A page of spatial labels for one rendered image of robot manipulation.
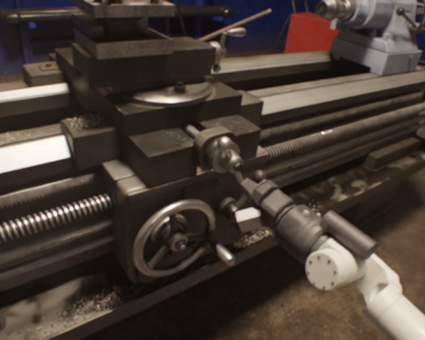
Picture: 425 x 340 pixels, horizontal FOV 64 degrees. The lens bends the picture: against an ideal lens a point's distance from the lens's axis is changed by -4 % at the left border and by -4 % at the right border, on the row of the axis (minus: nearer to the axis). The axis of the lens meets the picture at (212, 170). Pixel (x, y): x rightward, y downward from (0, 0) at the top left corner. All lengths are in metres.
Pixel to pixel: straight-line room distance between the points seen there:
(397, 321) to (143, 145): 0.55
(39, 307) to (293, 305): 1.00
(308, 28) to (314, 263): 3.32
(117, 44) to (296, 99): 0.67
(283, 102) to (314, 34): 2.64
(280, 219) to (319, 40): 3.18
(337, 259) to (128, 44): 0.55
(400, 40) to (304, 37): 2.04
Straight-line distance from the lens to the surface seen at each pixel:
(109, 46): 0.74
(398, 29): 1.87
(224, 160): 0.71
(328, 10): 1.52
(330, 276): 0.60
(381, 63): 1.78
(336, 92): 1.39
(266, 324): 1.53
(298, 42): 3.84
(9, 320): 1.08
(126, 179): 0.77
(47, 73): 1.19
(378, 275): 0.67
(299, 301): 1.64
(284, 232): 0.65
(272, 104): 1.14
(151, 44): 0.77
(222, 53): 0.95
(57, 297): 1.08
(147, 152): 0.72
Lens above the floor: 1.24
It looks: 32 degrees down
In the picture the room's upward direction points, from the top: 7 degrees clockwise
